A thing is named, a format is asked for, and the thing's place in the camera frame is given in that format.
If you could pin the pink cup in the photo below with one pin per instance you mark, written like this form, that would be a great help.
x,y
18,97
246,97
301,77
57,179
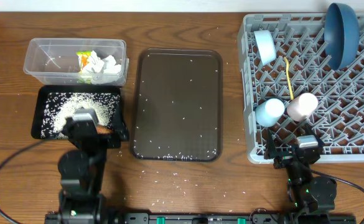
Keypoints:
x,y
302,107

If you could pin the grey dishwasher rack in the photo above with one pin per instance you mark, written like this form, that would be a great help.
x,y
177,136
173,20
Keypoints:
x,y
339,118

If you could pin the blue cup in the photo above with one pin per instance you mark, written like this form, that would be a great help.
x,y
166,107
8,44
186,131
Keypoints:
x,y
269,112

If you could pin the light blue bowl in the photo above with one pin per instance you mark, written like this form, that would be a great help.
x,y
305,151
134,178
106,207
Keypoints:
x,y
265,45

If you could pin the white rice pile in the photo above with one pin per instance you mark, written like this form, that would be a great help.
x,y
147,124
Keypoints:
x,y
59,106

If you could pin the orange carrot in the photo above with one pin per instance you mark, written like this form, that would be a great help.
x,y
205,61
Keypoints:
x,y
103,130

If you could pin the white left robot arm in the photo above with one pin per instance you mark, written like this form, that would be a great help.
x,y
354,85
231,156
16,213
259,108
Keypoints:
x,y
82,169

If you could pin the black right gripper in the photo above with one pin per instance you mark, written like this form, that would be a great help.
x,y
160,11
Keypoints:
x,y
287,156

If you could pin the black rail with green clips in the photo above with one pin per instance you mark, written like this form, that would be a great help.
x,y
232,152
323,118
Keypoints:
x,y
258,216

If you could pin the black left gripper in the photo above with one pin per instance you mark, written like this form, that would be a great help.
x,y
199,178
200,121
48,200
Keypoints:
x,y
86,131

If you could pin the clear plastic waste bin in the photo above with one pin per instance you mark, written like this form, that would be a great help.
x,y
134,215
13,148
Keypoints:
x,y
53,61

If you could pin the yellow plastic spoon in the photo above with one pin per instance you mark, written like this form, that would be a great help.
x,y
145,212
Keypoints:
x,y
288,78

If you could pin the white paper tissue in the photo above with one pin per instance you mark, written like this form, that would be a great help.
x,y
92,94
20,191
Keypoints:
x,y
101,71

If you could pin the black waste tray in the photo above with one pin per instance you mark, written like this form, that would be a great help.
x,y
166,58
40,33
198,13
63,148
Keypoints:
x,y
45,90

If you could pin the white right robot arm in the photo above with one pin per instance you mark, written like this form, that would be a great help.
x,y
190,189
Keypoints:
x,y
312,192

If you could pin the dark blue plate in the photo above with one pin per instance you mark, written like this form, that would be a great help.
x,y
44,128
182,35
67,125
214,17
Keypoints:
x,y
341,32

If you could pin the yellow green snack wrapper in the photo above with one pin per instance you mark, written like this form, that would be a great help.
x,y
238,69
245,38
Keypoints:
x,y
83,61

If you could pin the dark brown serving tray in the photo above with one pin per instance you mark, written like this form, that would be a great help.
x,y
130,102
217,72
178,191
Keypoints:
x,y
178,106

